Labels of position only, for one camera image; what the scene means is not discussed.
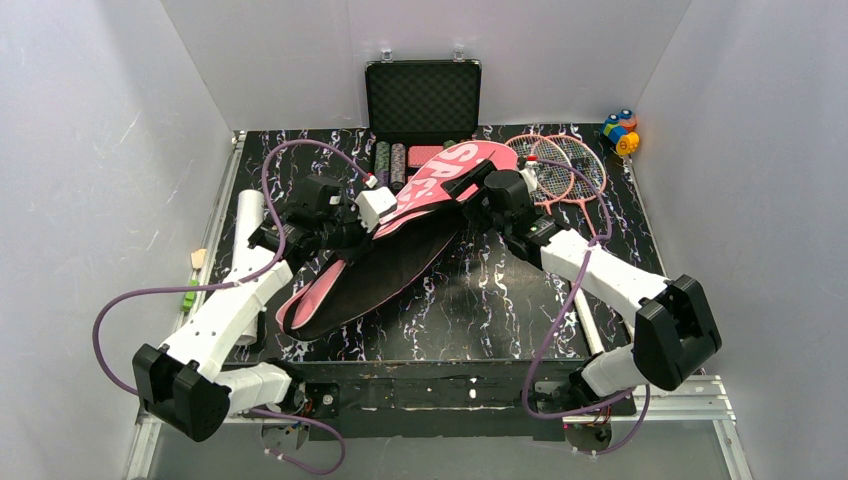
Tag pink badminton racket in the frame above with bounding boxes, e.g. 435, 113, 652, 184
536, 134, 654, 359
504, 134, 607, 359

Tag pink racket bag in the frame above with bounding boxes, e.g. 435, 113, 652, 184
275, 140, 518, 340

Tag white shuttlecock tube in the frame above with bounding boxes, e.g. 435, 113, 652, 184
228, 189, 266, 347

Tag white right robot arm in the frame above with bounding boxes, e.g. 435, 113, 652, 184
443, 160, 723, 401

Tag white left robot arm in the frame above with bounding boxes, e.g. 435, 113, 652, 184
132, 175, 397, 442

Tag black poker chip case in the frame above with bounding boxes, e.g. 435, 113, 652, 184
364, 59, 482, 193

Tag beige wooden block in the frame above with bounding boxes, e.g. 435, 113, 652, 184
190, 248, 206, 270

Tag colourful toy blocks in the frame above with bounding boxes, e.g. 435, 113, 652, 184
601, 109, 641, 157

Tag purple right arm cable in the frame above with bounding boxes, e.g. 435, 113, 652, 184
519, 157, 652, 458

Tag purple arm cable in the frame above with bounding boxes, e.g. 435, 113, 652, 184
519, 157, 652, 458
91, 139, 347, 476

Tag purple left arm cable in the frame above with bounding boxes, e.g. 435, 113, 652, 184
91, 139, 347, 476

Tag green clip on rail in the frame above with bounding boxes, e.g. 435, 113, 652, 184
181, 279, 199, 314

